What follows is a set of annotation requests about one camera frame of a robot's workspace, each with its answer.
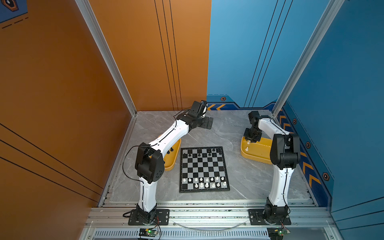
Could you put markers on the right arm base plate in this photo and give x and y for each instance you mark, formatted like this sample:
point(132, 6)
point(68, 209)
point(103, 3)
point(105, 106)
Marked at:
point(260, 217)

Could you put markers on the aluminium corner post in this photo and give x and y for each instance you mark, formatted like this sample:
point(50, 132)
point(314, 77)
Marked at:
point(101, 42)
point(318, 34)

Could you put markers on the black white chess board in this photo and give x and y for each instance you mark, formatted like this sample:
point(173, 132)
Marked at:
point(204, 169)

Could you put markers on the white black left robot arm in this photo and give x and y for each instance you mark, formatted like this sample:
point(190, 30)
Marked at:
point(150, 164)

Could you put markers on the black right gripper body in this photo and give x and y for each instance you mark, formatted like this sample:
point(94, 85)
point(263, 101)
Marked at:
point(252, 134)

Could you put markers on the aluminium front rail frame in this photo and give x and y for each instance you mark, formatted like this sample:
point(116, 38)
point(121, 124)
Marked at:
point(222, 219)

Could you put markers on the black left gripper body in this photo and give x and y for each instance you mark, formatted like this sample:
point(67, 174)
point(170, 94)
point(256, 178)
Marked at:
point(202, 122)

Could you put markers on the left green circuit board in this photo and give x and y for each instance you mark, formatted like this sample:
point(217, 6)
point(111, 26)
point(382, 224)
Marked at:
point(148, 234)

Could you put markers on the aluminium corner post left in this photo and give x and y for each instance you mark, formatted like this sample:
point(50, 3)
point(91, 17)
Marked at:
point(101, 42)

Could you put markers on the yellow left plastic tray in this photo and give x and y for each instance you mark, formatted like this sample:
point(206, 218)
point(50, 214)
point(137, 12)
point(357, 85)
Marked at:
point(171, 158)

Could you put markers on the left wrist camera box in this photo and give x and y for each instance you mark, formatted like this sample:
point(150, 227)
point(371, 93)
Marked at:
point(202, 109)

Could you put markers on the right green circuit board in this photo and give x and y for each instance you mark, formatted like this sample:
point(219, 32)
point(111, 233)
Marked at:
point(277, 234)

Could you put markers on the green circuit board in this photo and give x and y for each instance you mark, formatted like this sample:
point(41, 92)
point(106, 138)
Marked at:
point(277, 234)
point(148, 234)

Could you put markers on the yellow plastic tray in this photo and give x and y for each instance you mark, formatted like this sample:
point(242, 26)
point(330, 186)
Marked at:
point(171, 158)
point(259, 151)

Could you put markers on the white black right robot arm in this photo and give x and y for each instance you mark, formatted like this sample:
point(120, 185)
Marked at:
point(285, 155)

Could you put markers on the aluminium corner post right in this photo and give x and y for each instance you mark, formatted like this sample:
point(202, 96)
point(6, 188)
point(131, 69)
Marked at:
point(318, 34)

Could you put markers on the yellow right plastic tray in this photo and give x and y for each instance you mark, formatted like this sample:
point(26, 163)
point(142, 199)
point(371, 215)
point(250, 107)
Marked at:
point(259, 151)

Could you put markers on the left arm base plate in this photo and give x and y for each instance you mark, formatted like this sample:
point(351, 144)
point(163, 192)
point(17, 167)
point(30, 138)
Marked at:
point(139, 217)

